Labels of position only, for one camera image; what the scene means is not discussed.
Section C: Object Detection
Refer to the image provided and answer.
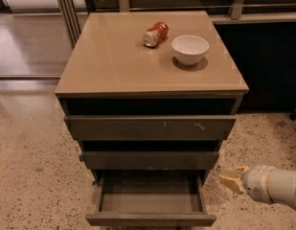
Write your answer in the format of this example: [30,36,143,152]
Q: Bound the grey drawer cabinet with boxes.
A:
[54,10,250,184]

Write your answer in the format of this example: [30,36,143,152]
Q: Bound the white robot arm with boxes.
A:
[218,165,296,211]

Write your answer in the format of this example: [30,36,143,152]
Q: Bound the orange soda can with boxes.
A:
[143,22,169,47]

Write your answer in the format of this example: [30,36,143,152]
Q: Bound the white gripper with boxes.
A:
[219,165,274,204]

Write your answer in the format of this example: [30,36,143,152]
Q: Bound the grey drawer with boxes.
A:
[80,151,218,171]
[64,115,236,141]
[86,171,216,228]

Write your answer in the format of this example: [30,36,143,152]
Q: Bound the white ceramic bowl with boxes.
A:
[171,35,209,66]

